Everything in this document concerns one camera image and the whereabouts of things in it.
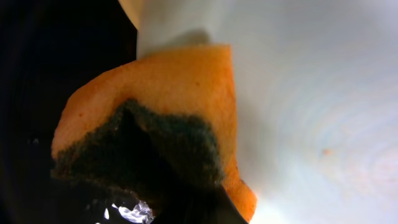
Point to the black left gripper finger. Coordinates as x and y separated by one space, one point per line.
200 207

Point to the orange green sponge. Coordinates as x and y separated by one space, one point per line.
155 127

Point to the light green plate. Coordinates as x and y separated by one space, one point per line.
316 92

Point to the black round tray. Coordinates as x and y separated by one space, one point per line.
48 50

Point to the yellow plate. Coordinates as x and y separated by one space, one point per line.
133 9

